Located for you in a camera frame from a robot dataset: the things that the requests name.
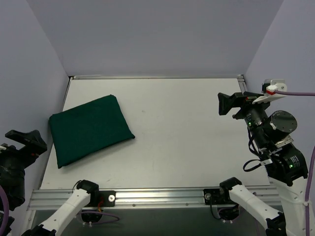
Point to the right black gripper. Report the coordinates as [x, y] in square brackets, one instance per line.
[241, 103]

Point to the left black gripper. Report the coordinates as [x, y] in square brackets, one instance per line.
[22, 149]

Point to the green surgical drape cloth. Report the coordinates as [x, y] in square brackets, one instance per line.
[88, 128]

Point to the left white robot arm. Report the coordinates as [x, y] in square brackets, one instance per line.
[12, 195]

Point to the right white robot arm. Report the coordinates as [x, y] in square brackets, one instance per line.
[286, 167]

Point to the back aluminium rail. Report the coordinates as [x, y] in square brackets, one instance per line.
[102, 77]

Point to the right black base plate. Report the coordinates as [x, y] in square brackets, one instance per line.
[214, 196]

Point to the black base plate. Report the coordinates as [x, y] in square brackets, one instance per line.
[103, 198]
[214, 196]

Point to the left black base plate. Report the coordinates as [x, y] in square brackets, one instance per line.
[103, 198]

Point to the front aluminium rail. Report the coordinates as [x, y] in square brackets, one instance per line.
[127, 198]

